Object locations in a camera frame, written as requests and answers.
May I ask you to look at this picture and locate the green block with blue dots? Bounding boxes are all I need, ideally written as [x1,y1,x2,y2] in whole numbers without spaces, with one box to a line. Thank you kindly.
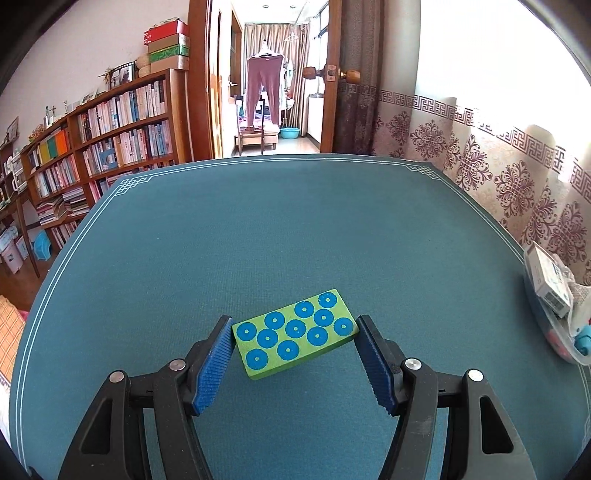
[230,288,361,381]

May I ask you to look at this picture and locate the wooden door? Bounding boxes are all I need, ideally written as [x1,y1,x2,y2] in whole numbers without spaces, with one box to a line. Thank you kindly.
[318,0,346,154]

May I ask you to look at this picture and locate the hanging pink pants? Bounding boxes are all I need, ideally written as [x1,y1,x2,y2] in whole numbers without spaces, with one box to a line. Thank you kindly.
[244,54,284,130]

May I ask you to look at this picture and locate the orange woven mat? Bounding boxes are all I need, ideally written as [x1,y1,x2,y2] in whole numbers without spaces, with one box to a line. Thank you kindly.
[0,294,27,385]

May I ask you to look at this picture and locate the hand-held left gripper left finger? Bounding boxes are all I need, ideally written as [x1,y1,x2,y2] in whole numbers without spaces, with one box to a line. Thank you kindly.
[58,315,236,480]

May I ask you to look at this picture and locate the wooden door knob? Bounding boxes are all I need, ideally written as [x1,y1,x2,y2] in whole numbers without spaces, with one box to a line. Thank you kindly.
[302,64,362,87]

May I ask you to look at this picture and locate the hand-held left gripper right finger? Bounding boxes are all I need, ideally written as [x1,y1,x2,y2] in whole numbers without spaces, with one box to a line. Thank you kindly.
[355,315,539,480]

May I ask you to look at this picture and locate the green patterned box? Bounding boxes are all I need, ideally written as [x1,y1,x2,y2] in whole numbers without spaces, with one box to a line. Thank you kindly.
[148,45,191,64]

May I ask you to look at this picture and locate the white storage bin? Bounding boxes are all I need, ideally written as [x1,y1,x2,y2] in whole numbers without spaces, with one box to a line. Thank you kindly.
[0,228,30,274]

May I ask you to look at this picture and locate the blue towel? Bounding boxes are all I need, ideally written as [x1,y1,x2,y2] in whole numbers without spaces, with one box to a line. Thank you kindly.
[574,322,591,357]

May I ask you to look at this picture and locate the white medicine box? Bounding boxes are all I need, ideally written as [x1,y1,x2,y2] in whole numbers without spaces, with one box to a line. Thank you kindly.
[526,241,574,320]

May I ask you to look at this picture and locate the dark brown curtain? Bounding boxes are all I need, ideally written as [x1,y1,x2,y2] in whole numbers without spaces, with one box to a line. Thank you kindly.
[333,0,386,157]

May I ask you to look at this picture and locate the teal table mat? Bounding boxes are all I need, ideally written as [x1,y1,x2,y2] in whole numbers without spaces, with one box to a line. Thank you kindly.
[9,153,586,480]

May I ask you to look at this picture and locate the rows of books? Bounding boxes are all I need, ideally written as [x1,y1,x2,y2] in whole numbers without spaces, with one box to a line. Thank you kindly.
[27,79,175,247]

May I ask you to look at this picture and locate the red box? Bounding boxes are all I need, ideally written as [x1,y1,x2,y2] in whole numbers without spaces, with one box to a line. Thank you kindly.
[143,18,190,43]

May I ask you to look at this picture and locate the blue plastic stool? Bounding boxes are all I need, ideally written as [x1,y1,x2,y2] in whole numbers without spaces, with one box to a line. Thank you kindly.
[31,230,52,262]

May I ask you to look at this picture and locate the picture frame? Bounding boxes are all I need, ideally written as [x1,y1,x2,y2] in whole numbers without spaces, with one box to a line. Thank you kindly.
[110,63,136,89]

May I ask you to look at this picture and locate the wooden chair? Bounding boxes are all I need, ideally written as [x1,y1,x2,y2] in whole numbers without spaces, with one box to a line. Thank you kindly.
[235,94,267,156]

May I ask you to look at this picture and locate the wooden bookshelf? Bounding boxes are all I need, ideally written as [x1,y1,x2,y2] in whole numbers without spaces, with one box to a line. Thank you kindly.
[18,68,191,252]

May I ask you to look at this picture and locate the red and white packet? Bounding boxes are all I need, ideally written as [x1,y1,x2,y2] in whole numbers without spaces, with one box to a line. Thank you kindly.
[546,324,576,359]

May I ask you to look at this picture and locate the white patterned curtain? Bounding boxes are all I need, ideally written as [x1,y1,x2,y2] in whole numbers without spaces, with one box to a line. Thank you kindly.
[373,0,591,266]

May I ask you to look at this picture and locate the white appliance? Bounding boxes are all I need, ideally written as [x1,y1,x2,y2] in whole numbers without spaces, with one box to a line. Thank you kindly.
[6,151,29,191]

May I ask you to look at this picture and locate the plastic bag of gauze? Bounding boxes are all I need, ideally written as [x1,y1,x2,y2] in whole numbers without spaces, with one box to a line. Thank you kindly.
[560,268,591,339]

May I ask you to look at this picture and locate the brown cardboard box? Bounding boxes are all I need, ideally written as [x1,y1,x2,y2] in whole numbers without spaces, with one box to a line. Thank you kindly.
[150,55,191,73]

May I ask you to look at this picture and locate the clear plastic container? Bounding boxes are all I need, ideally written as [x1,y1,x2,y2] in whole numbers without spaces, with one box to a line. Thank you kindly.
[523,239,591,366]

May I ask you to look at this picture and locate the brown side shelf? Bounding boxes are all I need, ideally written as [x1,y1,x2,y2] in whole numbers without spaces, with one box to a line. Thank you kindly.
[0,137,41,278]

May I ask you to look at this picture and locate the wooden door frame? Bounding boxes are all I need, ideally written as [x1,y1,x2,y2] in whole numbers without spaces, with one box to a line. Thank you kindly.
[187,0,224,161]

